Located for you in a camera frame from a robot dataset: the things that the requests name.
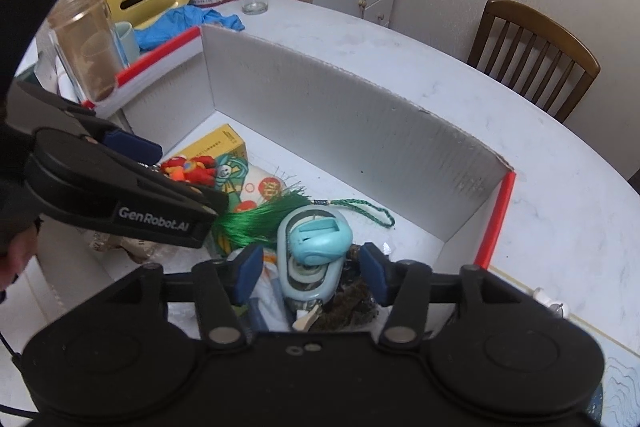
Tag brown wooden slatted chair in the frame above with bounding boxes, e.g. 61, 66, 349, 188
467, 0, 601, 124

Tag pale blue mug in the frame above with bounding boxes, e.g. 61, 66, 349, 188
114, 22, 141, 66

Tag pale blue wave-patterned mat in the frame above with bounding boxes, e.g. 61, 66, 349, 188
592, 352, 640, 427

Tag blue rubber gloves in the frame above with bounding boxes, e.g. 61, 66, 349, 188
134, 4, 246, 50

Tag red toy figure keychain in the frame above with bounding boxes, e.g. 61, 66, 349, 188
159, 156, 219, 186

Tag person's left hand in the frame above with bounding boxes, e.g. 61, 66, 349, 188
0, 217, 45, 294

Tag yellow cardboard packet box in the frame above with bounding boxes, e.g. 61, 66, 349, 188
172, 123, 248, 172

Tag tall clear plastic tumbler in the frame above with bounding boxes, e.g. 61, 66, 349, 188
47, 0, 126, 104

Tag white blue plastic packet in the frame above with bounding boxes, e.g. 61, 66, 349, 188
245, 257, 292, 334

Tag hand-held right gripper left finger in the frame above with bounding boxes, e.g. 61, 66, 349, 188
95, 244, 265, 351

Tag white cardboard box red edge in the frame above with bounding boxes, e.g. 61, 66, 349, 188
37, 24, 517, 339

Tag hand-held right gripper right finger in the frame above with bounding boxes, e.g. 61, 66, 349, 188
360, 243, 542, 349

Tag teal white tape dispenser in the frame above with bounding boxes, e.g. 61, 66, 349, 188
276, 206, 353, 334

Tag black cable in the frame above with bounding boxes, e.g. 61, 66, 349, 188
0, 332, 38, 420

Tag green sachet with tassel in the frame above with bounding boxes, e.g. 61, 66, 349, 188
210, 157, 396, 259

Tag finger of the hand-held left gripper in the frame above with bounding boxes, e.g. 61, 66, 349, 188
145, 167, 231, 218
9, 79, 163, 164

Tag tan foil packet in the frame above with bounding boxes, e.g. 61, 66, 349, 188
89, 229, 162, 264

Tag dark dried plant bundle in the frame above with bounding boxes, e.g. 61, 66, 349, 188
320, 247, 387, 334

